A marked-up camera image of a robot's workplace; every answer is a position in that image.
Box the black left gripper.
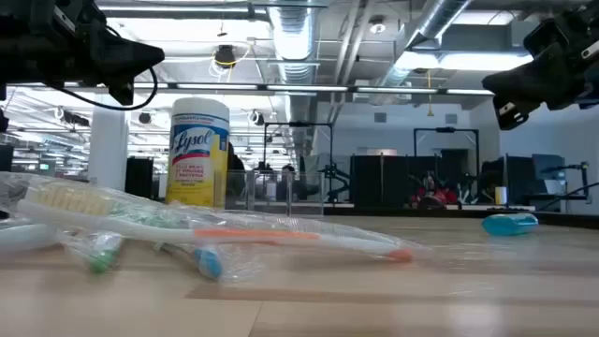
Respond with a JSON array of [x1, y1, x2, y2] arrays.
[[27, 0, 165, 107]]

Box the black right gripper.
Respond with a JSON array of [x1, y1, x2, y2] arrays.
[[481, 4, 599, 131]]

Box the blue mouthwash bottle white cap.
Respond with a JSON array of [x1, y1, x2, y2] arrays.
[[481, 212, 540, 238]]

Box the orange toothbrush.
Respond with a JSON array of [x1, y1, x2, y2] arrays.
[[16, 180, 422, 266], [0, 221, 61, 255]]

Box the green toothbrush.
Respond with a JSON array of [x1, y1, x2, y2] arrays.
[[65, 229, 126, 276]]

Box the white round pillar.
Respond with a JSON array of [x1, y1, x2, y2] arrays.
[[87, 95, 130, 191]]

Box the black computer monitor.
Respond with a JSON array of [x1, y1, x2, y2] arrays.
[[531, 153, 567, 196]]

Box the black cabinet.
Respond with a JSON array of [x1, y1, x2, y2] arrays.
[[124, 156, 154, 200]]

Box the yellow Lysol wipes canister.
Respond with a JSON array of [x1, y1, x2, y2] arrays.
[[165, 96, 231, 209]]

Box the wooden desk grey legs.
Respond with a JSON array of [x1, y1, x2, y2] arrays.
[[460, 203, 537, 212]]

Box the person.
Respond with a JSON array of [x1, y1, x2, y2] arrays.
[[409, 170, 462, 210], [226, 139, 247, 198]]

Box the clear acrylic organizer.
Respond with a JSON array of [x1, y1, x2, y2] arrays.
[[224, 168, 326, 217]]

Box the long ceiling light strip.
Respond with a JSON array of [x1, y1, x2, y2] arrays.
[[130, 81, 495, 97]]

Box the light blue toothbrush in wrapper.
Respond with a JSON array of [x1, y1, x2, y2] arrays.
[[153, 241, 226, 283]]

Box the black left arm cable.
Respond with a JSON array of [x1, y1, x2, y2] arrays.
[[46, 25, 159, 112]]

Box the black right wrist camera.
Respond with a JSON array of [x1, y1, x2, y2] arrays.
[[522, 17, 565, 58]]

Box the black ceiling camera device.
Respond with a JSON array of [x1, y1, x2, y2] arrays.
[[213, 44, 238, 70]]

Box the silver spiral ceiling duct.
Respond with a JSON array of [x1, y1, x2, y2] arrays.
[[269, 0, 319, 155], [373, 0, 474, 102]]

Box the black aluminium table frame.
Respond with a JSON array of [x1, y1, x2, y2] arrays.
[[322, 204, 599, 230]]

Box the black partition wall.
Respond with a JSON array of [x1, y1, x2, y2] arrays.
[[349, 149, 469, 207]]

